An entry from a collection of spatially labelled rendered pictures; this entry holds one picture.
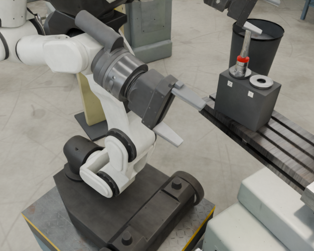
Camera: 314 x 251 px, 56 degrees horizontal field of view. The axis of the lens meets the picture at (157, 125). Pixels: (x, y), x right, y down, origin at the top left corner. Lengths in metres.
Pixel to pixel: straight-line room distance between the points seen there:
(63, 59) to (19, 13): 0.22
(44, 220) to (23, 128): 1.37
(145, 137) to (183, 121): 1.69
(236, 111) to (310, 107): 2.00
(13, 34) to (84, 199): 0.93
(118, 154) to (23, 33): 0.50
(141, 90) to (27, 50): 0.31
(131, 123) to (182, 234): 0.75
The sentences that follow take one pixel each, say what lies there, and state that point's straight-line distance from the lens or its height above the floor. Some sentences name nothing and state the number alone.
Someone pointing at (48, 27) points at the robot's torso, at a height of 1.37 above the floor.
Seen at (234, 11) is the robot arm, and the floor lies 1.43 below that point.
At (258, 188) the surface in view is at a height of 0.86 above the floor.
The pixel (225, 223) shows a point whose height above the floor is 0.74.
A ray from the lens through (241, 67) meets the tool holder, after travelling 1.25.
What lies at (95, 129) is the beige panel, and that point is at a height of 0.03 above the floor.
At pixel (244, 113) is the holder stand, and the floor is 1.00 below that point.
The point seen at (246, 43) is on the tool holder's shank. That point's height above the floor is 1.26.
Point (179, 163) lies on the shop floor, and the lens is 2.37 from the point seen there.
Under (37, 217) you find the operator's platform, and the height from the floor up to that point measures 0.40.
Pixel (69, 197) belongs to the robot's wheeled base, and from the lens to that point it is 1.53.
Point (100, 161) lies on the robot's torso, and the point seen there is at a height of 0.71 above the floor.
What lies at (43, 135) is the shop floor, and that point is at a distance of 2.77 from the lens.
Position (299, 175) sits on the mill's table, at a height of 0.94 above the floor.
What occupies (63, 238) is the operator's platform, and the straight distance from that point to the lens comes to 1.62.
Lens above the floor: 1.77
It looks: 41 degrees down
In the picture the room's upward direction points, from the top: straight up
